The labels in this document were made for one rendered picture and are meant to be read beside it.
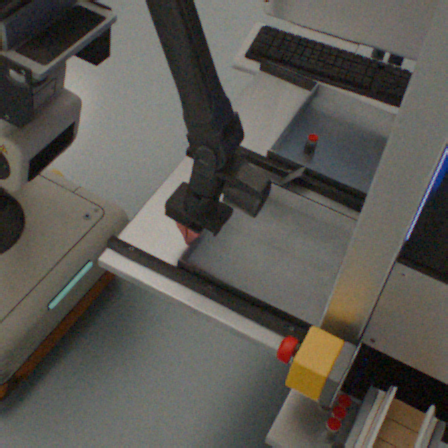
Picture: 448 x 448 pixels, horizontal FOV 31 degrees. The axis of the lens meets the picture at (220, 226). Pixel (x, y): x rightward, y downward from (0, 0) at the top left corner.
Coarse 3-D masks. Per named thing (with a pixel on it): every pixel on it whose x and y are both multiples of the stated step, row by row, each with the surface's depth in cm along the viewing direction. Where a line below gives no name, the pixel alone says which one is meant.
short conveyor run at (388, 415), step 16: (368, 400) 121; (384, 400) 118; (368, 416) 120; (384, 416) 116; (400, 416) 121; (416, 416) 121; (432, 416) 117; (352, 432) 117; (368, 432) 118; (384, 432) 118; (400, 432) 119; (416, 432) 119; (432, 432) 120
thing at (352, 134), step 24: (312, 96) 174; (336, 96) 175; (312, 120) 171; (336, 120) 172; (360, 120) 173; (384, 120) 173; (288, 144) 165; (336, 144) 167; (360, 144) 168; (384, 144) 169; (312, 168) 157; (336, 168) 162; (360, 168) 163; (360, 192) 154
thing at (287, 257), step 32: (288, 192) 151; (224, 224) 148; (256, 224) 149; (288, 224) 150; (320, 224) 151; (352, 224) 149; (192, 256) 142; (224, 256) 143; (256, 256) 144; (288, 256) 145; (320, 256) 146; (224, 288) 136; (256, 288) 139; (288, 288) 140; (320, 288) 141; (288, 320) 134; (320, 320) 137
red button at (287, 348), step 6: (288, 336) 118; (282, 342) 117; (288, 342) 117; (294, 342) 117; (282, 348) 116; (288, 348) 116; (294, 348) 117; (276, 354) 118; (282, 354) 117; (288, 354) 116; (294, 354) 117; (282, 360) 117; (288, 360) 117
